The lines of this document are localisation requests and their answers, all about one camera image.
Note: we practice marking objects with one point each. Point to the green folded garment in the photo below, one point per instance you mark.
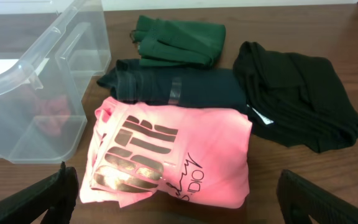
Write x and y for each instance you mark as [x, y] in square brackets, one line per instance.
[171, 43]

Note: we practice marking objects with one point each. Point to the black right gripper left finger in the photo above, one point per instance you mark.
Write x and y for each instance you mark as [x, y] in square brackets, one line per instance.
[54, 197]

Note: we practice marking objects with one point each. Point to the red navy plaid garment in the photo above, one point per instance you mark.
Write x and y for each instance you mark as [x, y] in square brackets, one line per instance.
[50, 115]

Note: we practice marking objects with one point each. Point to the clear plastic storage container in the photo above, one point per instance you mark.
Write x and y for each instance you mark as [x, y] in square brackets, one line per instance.
[51, 48]

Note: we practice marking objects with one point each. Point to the dark teal folded garment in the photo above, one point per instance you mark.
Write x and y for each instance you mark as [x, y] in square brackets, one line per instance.
[130, 82]

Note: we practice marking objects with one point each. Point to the pink printed folded shirt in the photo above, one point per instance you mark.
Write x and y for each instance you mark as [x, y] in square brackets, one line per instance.
[195, 155]

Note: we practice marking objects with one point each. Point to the black garment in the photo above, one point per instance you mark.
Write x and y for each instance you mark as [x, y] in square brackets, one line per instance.
[296, 99]

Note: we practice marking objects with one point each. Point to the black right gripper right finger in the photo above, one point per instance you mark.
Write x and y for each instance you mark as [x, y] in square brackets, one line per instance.
[301, 201]

